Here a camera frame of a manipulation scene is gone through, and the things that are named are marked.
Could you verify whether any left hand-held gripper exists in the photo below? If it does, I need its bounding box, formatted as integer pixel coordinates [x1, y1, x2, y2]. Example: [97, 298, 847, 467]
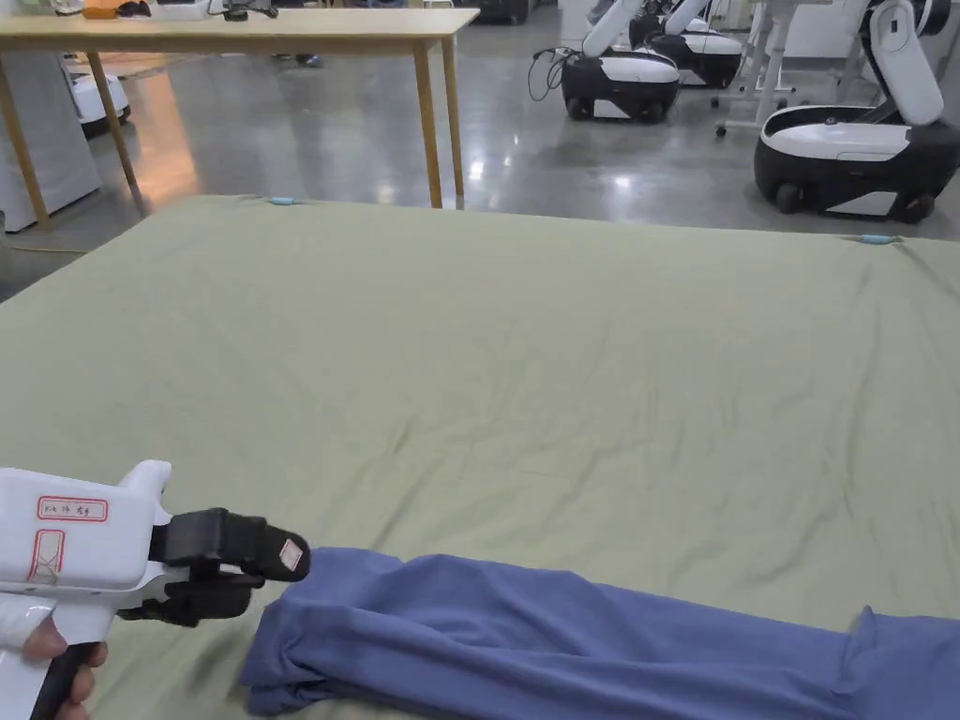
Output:
[0, 460, 312, 720]

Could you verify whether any blue garment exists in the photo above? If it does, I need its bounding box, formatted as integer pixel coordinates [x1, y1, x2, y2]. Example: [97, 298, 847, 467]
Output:
[241, 546, 960, 720]

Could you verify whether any person's left hand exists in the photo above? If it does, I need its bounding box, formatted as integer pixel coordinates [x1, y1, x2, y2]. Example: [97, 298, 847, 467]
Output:
[21, 613, 111, 720]

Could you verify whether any bed with pale green sheet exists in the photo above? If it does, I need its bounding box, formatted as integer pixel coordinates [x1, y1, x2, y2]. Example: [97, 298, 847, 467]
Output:
[0, 193, 960, 720]

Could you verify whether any white cloth-covered stand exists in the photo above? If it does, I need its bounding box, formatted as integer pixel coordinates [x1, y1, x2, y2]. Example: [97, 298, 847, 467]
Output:
[0, 51, 103, 232]

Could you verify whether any white and black wheeled robot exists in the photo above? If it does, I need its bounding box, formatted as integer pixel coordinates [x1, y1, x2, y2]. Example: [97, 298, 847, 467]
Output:
[753, 0, 960, 226]
[633, 0, 744, 91]
[528, 0, 682, 123]
[68, 51, 133, 141]

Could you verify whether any wooden table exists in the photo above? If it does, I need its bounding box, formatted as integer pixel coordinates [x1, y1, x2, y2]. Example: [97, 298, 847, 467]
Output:
[0, 0, 482, 231]

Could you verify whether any white desk on castors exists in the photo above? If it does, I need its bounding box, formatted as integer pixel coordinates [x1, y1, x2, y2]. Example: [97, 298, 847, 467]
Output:
[714, 0, 798, 139]

